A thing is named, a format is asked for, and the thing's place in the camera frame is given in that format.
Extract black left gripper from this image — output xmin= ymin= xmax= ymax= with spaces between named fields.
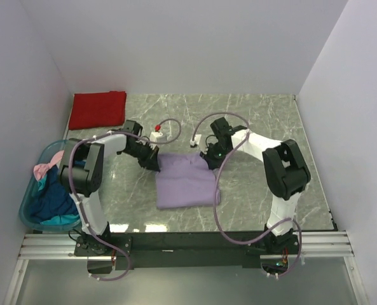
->
xmin=124 ymin=141 xmax=160 ymax=172

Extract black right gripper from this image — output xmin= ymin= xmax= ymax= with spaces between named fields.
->
xmin=200 ymin=143 xmax=232 ymax=171

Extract lavender t shirt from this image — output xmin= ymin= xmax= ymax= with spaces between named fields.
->
xmin=155 ymin=152 xmax=220 ymax=210

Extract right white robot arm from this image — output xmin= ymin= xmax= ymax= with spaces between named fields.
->
xmin=189 ymin=118 xmax=311 ymax=254

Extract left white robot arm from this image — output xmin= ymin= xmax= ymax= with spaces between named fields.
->
xmin=58 ymin=120 xmax=160 ymax=255

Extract folded red t shirt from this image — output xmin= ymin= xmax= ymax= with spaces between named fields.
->
xmin=68 ymin=91 xmax=127 ymax=130

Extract pink garment in basket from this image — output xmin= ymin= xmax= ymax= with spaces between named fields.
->
xmin=33 ymin=150 xmax=64 ymax=181

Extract teal plastic laundry basket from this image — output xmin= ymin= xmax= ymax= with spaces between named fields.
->
xmin=19 ymin=140 xmax=81 ymax=232

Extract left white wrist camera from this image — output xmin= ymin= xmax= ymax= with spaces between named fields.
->
xmin=149 ymin=125 xmax=167 ymax=149

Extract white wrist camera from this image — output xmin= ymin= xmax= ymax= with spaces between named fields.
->
xmin=149 ymin=125 xmax=167 ymax=149
xmin=189 ymin=134 xmax=203 ymax=148

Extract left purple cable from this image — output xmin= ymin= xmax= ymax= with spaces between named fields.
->
xmin=67 ymin=118 xmax=182 ymax=283

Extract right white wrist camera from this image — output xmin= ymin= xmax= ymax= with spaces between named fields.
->
xmin=189 ymin=134 xmax=203 ymax=148

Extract aluminium frame rail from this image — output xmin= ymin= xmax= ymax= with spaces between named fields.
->
xmin=18 ymin=231 xmax=354 ymax=260

